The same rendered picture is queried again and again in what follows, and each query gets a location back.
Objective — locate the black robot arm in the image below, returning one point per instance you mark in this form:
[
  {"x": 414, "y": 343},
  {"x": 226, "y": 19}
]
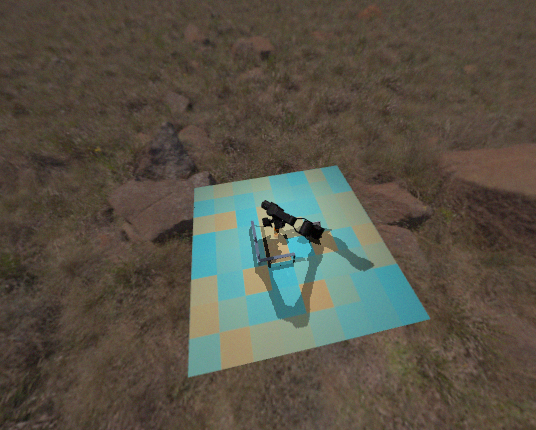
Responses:
[{"x": 306, "y": 229}]

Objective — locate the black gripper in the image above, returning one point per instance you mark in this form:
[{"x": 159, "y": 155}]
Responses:
[{"x": 268, "y": 222}]

